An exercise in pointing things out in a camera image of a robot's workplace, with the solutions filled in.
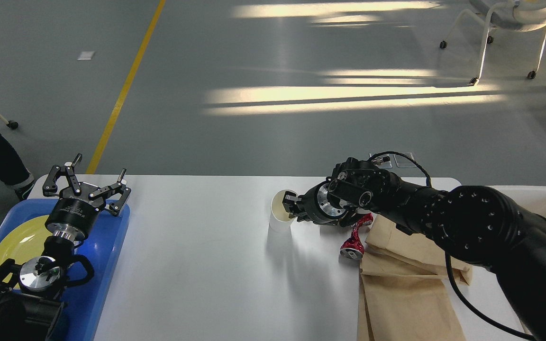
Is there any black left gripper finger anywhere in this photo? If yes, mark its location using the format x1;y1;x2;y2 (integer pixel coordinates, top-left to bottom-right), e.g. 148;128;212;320
88;168;132;216
43;153;84;198

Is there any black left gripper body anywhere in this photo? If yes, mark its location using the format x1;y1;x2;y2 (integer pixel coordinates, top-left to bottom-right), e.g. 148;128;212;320
45;198;100;241

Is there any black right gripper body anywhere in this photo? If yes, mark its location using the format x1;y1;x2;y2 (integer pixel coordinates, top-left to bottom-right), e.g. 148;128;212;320
300;182;347;226

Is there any white paper cup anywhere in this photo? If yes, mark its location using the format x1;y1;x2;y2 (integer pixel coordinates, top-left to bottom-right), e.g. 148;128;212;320
269;189;295;233

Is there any yellow round plate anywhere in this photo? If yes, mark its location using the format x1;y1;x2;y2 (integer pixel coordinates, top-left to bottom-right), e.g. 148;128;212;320
0;215;52;265

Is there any brown paper bag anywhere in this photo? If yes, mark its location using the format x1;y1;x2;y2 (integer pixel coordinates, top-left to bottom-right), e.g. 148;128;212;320
357;253;465;341
360;215;473;285

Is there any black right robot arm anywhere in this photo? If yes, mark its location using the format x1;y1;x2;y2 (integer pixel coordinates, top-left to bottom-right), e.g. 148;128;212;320
280;151;546;341

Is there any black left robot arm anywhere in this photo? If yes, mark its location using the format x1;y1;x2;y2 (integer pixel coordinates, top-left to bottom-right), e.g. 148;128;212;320
0;154;131;341

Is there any blue plastic tray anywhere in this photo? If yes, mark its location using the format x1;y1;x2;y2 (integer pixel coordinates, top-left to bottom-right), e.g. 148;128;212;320
0;198;131;341

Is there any white chair on casters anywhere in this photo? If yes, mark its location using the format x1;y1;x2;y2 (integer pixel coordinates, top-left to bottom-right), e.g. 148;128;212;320
438;0;546;86

